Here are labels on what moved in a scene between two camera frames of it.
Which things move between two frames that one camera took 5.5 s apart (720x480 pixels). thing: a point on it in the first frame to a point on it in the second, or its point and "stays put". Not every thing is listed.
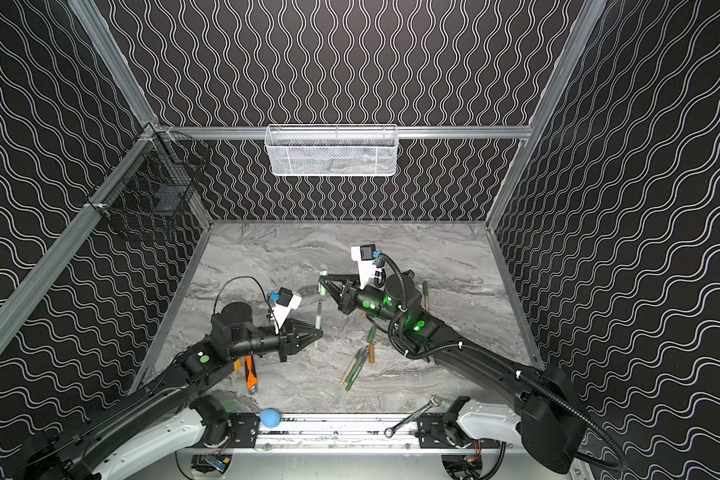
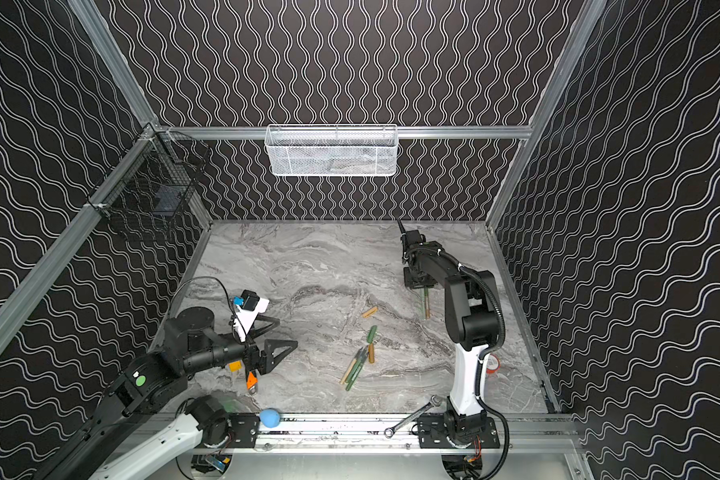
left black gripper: (284, 344) to (254, 354)
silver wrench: (435, 401) stays put
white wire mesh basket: (331, 149) stays put
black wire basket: (150, 191) stays put
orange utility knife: (250, 372) stays put
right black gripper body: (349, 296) to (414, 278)
